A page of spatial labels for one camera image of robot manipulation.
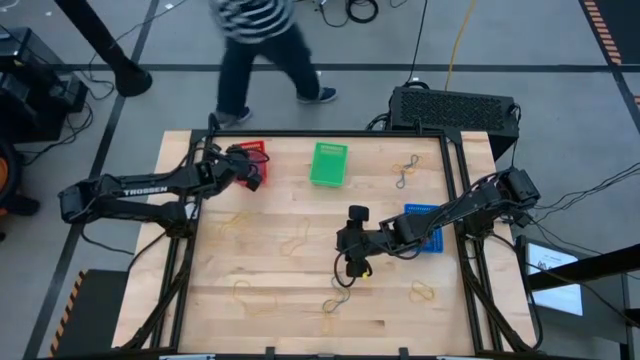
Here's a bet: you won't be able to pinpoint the black pole stand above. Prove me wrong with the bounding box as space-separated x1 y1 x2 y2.
52 0 154 99

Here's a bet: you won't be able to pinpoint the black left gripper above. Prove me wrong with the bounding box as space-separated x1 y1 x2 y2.
213 154 265 193

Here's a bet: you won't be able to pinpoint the orange black wheeled device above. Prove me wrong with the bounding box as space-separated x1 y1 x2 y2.
0 134 41 219

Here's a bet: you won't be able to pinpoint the black mat hazard stripe edge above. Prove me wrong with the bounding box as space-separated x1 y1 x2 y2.
48 268 129 359

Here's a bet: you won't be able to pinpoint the black metal beam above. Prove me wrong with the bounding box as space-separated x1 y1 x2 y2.
527 243 640 292

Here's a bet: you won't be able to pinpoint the long black floor cable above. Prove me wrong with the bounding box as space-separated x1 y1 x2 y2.
403 0 430 86

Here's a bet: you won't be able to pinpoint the blue rubber band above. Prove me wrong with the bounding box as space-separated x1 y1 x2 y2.
395 153 420 190
322 277 352 315

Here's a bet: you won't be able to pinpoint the person's shoe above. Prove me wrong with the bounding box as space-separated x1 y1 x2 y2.
295 86 339 105
213 105 254 130

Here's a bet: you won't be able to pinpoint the blue plastic basket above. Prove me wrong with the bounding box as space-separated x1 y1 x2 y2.
403 202 445 255

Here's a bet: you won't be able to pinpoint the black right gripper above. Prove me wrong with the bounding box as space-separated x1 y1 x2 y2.
336 222 399 280

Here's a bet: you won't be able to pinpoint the coiled black cable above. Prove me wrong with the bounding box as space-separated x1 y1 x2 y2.
345 0 380 24

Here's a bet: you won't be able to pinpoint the black aluminium table frame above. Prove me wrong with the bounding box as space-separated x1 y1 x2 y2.
117 112 544 357

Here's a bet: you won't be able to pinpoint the yellow floor cable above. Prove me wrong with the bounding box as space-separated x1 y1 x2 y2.
443 0 479 91

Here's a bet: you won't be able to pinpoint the red plastic basket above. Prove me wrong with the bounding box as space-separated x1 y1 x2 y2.
233 140 269 189

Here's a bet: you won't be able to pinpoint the looped black cable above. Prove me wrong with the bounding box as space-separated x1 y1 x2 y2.
317 0 349 29

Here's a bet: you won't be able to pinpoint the person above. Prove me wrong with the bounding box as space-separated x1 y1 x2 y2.
207 0 339 130

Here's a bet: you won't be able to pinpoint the black perforated computer case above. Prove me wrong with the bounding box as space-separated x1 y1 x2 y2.
388 85 521 162

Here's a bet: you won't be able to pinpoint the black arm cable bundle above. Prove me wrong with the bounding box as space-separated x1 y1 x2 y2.
514 162 640 236

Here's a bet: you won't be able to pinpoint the computer monitor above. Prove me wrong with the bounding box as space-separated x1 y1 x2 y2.
514 234 586 319

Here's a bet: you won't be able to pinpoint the black equipment cart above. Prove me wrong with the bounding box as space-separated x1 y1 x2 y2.
0 27 89 144

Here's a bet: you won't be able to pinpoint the thin black floor cables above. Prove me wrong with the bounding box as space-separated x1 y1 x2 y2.
19 67 119 169

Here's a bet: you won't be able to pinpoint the black orange hazard floor strip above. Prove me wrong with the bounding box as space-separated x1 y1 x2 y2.
578 0 640 66

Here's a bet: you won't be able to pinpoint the green plastic basket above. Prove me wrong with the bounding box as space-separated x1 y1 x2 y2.
308 141 349 189

